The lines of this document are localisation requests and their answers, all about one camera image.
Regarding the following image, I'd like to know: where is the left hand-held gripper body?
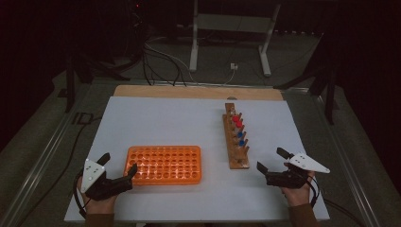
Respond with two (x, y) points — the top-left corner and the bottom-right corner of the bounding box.
(80, 159), (133, 201)

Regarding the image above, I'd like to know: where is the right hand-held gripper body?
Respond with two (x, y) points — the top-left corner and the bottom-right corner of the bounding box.
(266, 152), (331, 190)

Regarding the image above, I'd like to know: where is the wooden peg tube rack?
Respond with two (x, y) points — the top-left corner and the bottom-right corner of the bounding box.
(222, 102), (251, 170)

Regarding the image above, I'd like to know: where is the orange plastic tube rack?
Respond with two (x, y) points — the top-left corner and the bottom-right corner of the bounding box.
(123, 145), (202, 186)

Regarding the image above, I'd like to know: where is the person's left hand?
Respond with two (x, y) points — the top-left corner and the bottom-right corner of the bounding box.
(77, 175), (119, 216)

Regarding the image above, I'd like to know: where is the person's right hand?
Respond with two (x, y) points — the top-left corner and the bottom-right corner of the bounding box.
(279, 169), (316, 208)

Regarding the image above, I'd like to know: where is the dark tripod stand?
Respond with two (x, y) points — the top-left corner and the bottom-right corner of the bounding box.
(64, 51), (131, 114)
(273, 31), (340, 126)

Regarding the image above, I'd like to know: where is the white table cover sheet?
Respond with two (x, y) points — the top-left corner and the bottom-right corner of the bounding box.
(63, 96), (331, 223)

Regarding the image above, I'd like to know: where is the wooden board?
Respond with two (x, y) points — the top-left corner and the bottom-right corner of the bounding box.
(113, 84), (285, 102)

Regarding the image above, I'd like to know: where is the white metal stand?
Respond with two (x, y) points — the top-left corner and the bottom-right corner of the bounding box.
(188, 0), (282, 78)

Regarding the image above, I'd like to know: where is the dark equipment rack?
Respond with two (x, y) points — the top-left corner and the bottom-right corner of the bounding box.
(124, 0), (150, 64)

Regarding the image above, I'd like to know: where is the long black floor cable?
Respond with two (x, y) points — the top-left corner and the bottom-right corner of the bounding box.
(13, 116), (103, 227)

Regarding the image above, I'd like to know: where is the left hand-held gripper cable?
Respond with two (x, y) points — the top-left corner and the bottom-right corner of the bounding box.
(73, 171), (88, 219)

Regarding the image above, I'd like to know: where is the hand-held gripper cable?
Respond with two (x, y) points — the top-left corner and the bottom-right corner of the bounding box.
(306, 175), (321, 208)
(73, 171), (88, 219)

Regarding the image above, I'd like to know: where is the right hand-held gripper cable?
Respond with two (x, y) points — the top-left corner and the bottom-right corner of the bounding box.
(306, 175), (321, 208)

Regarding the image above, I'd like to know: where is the metal floor rail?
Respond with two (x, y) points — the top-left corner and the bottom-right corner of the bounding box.
(315, 94), (382, 227)
(0, 84), (96, 227)

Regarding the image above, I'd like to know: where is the short black floor cable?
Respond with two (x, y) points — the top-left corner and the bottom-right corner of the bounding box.
(324, 198), (367, 227)

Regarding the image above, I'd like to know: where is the thin white plug cable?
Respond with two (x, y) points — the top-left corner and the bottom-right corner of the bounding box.
(221, 69), (236, 86)

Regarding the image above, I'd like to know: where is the black floor cable bundle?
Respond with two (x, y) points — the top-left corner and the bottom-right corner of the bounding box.
(142, 42), (187, 88)

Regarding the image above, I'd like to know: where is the white floor cable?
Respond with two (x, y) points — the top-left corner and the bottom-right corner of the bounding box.
(145, 37), (198, 83)

